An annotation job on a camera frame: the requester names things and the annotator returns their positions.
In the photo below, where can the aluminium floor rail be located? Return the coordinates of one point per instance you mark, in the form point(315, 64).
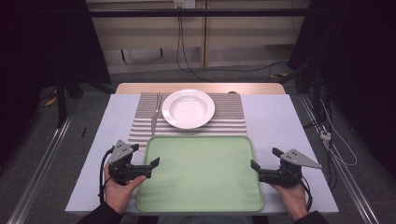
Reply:
point(351, 186)
point(37, 177)

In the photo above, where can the green tray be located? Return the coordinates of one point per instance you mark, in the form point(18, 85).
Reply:
point(202, 174)

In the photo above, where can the white wall socket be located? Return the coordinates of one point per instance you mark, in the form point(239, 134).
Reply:
point(184, 3)

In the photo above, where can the striped grey placemat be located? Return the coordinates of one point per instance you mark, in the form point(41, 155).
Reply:
point(227, 112)

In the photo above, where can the person's right hand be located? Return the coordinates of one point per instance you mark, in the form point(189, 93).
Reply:
point(292, 200)

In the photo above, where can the black curtain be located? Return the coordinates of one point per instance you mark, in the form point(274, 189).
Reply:
point(37, 46)
point(358, 46)

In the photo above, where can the black horizontal frame bar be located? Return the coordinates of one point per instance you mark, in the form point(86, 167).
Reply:
point(218, 12)

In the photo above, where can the silver fork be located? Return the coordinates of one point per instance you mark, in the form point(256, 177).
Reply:
point(154, 121)

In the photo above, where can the white deep plate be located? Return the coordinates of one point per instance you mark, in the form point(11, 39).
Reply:
point(188, 109)

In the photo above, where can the person's left hand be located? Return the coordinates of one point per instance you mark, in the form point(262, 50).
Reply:
point(120, 193)

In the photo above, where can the small black floor item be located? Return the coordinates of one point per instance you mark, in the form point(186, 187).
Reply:
point(83, 132)

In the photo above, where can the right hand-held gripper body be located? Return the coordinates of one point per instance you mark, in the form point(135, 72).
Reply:
point(295, 160)

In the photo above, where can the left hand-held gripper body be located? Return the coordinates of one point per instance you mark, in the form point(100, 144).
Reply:
point(120, 152)

